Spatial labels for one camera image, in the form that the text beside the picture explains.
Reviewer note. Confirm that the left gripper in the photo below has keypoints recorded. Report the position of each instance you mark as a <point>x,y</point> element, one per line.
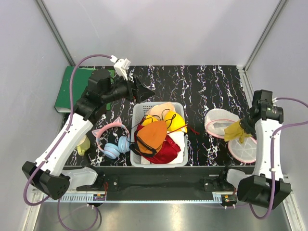
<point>139,94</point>

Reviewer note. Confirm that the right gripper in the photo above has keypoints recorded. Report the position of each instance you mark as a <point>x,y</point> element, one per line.
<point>246,127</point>

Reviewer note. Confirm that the yellow mesh bra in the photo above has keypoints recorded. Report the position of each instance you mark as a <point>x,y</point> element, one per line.
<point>235,132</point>

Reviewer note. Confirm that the white pink mesh laundry bag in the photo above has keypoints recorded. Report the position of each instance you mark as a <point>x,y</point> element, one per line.
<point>225,125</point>

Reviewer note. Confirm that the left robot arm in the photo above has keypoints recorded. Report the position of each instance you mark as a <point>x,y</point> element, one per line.
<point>46,173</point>

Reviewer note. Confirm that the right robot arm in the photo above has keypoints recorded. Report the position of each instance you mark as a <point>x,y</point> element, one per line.
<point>265,187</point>

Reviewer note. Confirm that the grey plastic laundry basket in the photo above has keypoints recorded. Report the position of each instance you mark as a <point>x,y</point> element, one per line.
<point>149,133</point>

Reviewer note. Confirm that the red satin bra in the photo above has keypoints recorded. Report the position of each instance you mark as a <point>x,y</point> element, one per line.
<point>168,152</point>

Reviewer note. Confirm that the yellow-green plastic cup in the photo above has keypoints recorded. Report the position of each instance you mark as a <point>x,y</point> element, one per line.
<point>83,146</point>

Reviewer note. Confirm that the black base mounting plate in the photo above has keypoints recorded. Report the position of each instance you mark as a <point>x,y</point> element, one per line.
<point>158,184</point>

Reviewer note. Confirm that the green ring binder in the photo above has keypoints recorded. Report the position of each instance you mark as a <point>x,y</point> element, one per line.
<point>62,104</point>

